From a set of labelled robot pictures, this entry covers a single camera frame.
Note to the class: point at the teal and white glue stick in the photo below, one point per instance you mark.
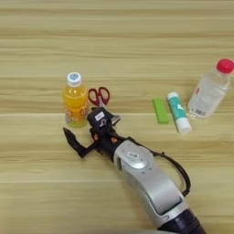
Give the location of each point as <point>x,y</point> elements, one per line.
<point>179,113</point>

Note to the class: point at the clear bottle with red cap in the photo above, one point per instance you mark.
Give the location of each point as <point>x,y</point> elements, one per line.
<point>207,94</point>

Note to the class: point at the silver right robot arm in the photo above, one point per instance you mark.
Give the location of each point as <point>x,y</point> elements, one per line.
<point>152,182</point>

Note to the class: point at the green rectangular block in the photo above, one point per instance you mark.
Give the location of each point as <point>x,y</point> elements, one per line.
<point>161,111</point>

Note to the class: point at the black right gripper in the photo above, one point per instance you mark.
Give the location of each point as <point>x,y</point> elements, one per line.
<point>108,141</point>

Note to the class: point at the orange juice bottle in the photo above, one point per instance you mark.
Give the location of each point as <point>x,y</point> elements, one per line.
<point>75,102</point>

